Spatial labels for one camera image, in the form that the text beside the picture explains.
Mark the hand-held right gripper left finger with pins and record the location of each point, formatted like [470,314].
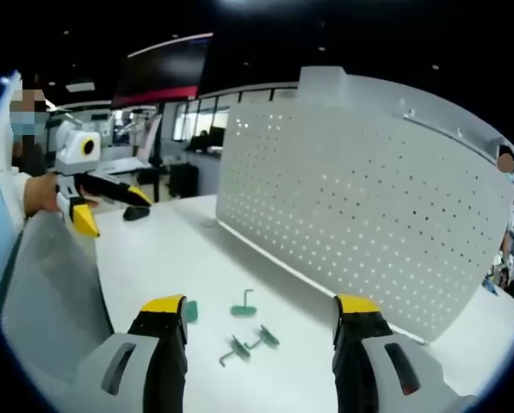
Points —
[162,344]

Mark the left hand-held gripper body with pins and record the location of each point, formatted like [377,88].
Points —
[76,148]

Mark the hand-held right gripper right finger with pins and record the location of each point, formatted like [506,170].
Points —
[360,340]

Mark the green hook assembly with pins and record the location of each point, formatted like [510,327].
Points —
[192,312]
[243,310]
[265,336]
[236,349]

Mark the white perforated mounting plate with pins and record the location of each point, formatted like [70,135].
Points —
[347,206]

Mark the person's left hand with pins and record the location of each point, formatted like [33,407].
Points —
[41,193]

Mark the black computer mouse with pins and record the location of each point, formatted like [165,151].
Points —
[136,213]

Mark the black upright pole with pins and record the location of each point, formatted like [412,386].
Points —
[157,172]

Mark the person's blue face mask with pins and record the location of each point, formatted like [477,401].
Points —
[26,124]

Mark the black cabinet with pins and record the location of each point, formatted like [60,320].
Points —
[183,180]

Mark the grey mesh side panel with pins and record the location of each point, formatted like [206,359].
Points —
[45,284]

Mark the dark overhead screen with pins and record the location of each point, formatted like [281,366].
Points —
[162,73]

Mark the white desk divider panel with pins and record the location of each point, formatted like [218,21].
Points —
[411,109]

